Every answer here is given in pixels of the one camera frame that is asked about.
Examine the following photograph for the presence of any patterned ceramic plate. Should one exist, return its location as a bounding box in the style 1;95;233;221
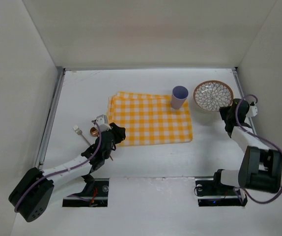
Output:
193;80;234;112

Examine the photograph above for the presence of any yellow white checkered cloth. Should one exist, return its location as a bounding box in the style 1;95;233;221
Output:
107;91;193;147

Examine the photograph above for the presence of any lavender paper cup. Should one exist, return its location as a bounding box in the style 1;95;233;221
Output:
170;86;189;110

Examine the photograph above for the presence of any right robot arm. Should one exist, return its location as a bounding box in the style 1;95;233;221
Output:
214;99;282;193

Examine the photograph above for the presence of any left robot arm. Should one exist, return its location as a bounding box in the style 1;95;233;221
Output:
8;122;126;222

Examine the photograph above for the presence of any copper spoon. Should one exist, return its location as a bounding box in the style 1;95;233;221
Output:
90;127;113;161

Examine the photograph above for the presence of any silver copper fork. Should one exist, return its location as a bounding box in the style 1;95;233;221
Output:
73;125;91;146

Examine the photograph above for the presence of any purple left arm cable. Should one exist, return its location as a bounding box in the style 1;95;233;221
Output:
13;119;101;212

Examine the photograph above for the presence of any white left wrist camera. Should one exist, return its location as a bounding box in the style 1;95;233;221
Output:
95;115;111;132

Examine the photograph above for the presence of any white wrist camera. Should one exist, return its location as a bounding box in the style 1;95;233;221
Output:
246;102;258;118
95;115;111;132

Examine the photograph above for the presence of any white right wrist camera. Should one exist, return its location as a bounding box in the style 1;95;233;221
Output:
246;102;258;118

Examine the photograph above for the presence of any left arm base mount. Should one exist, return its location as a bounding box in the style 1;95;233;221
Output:
62;175;110;207

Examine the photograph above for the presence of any left aluminium table rail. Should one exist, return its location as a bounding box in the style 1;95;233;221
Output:
32;66;65;168

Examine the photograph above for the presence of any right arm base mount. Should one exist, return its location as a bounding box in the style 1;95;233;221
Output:
194;170;248;207

